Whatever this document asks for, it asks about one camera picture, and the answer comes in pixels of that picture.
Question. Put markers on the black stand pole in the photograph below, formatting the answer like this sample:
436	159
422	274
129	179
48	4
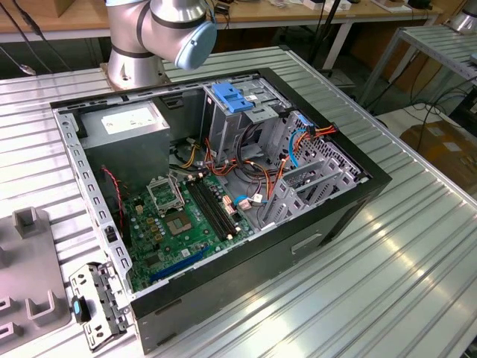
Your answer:
329	22

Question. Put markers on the blue plastic cage latch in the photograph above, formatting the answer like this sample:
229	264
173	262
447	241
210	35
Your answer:
231	98

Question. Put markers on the perforated metal disk bay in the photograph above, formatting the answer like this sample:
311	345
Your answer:
283	194

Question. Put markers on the white box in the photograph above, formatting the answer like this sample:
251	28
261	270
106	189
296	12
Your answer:
316	4

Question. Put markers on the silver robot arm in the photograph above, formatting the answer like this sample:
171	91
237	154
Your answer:
164	22

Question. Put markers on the black latch with blue tab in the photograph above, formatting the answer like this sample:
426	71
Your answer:
77	308

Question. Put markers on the metal slat side table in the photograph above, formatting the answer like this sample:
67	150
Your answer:
428	41

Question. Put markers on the black plastic wall bracket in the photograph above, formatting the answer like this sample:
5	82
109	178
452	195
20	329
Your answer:
173	102

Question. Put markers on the grey metal slot bracket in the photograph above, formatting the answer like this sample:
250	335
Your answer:
83	279

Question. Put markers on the grey parts rack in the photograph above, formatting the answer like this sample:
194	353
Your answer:
30	261

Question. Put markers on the grey power supply unit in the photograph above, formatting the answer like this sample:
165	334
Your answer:
123	149

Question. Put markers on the large brown cardboard box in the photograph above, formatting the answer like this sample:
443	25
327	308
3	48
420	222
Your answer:
447	149

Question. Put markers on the blue expansion slot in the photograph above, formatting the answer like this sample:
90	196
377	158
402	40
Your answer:
179	265

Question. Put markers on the black open PC case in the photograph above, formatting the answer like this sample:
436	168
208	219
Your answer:
261	268

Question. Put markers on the long wooden desk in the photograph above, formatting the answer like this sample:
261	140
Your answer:
261	15

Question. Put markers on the black case fan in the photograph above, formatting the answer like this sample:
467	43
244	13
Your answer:
112	194

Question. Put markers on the grey metal drive cage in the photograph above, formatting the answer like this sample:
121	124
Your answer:
223	130

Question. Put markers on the green motherboard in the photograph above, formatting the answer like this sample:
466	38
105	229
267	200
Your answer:
197	238

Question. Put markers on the black RAM slot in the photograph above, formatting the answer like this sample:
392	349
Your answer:
219	205
206	210
215	207
210	209

